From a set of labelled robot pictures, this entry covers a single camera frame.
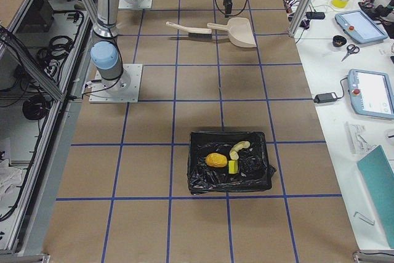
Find blue teach pendant near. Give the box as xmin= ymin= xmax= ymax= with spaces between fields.
xmin=347 ymin=69 xmax=393 ymax=119

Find yellow tape roll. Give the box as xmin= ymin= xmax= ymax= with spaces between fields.
xmin=331 ymin=0 xmax=349 ymax=9

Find teal folder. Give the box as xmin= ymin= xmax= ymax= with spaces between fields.
xmin=357 ymin=145 xmax=393 ymax=248

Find black power adapter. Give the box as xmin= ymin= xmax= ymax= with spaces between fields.
xmin=313 ymin=92 xmax=339 ymax=103

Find blue teach pendant far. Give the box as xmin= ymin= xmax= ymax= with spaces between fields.
xmin=334 ymin=10 xmax=388 ymax=44

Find beige plastic dustpan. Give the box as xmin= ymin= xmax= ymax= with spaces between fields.
xmin=207 ymin=17 xmax=257 ymax=48

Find blue teach pendant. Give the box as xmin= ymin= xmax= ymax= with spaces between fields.
xmin=334 ymin=10 xmax=388 ymax=44
xmin=347 ymin=69 xmax=393 ymax=119

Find black-lined trash bin right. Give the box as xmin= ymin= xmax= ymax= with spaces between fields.
xmin=187 ymin=132 xmax=276 ymax=195

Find pale banana peel piece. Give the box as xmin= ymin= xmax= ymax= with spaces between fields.
xmin=229 ymin=140 xmax=251 ymax=160

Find black scissors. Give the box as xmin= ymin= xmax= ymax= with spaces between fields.
xmin=341 ymin=44 xmax=360 ymax=62

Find metal hex key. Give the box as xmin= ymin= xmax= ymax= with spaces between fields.
xmin=353 ymin=211 xmax=376 ymax=226

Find green yellow sponge piece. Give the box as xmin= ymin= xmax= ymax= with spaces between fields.
xmin=228 ymin=160 xmax=239 ymax=174

